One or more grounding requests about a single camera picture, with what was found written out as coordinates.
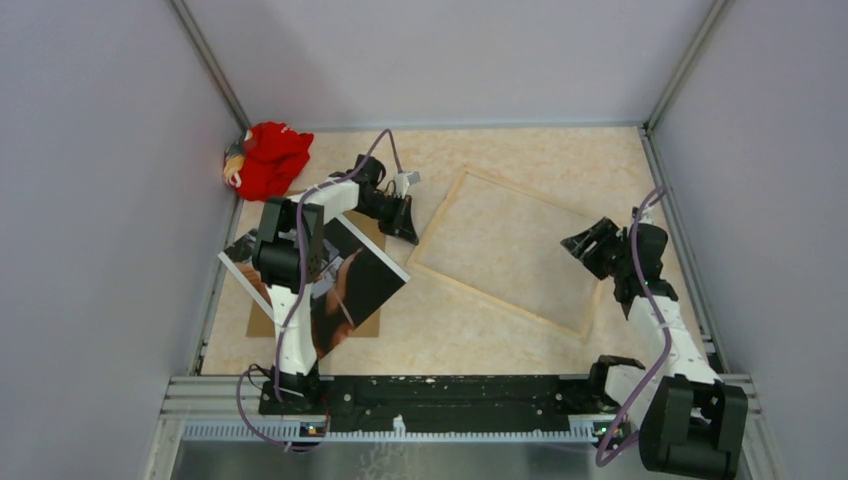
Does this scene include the white wooden picture frame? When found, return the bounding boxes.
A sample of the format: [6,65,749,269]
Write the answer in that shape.
[405,165,607,342]

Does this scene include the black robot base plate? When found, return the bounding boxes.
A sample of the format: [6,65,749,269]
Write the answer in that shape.
[258,375,620,434]

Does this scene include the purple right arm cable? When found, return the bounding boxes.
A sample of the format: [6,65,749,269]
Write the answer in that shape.
[549,186,674,469]

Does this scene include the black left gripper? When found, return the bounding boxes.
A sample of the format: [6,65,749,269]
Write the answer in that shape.
[356,192,418,245]

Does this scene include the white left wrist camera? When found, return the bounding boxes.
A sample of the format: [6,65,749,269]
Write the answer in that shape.
[392,171,421,198]

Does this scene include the red crumpled cloth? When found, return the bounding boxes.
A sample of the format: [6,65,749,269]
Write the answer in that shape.
[222,122,315,202]

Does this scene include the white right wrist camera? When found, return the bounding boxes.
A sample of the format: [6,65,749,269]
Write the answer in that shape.
[631,206,656,225]

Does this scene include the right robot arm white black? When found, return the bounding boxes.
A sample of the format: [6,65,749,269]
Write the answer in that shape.
[561,218,749,479]

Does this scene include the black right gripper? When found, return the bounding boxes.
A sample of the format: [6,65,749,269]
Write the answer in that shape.
[560,217,631,280]

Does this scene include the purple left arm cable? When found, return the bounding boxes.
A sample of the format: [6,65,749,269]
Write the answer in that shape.
[234,128,405,454]

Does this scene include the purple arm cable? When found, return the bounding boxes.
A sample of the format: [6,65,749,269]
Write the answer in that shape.
[234,128,405,454]
[549,186,674,469]

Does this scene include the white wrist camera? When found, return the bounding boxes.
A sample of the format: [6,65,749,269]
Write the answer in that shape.
[392,171,421,198]
[631,206,656,225]

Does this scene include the aluminium front rail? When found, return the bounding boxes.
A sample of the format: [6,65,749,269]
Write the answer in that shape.
[158,374,763,444]

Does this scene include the brown cardboard backing board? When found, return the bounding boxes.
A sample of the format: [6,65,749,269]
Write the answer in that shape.
[245,192,387,339]

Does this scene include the clear acrylic glass sheet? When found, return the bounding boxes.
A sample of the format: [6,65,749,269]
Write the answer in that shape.
[413,172,601,335]

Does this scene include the printed photo with white border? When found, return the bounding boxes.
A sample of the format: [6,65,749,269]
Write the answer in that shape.
[218,213,412,361]

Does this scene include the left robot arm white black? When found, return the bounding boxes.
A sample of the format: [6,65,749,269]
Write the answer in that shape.
[252,154,420,414]

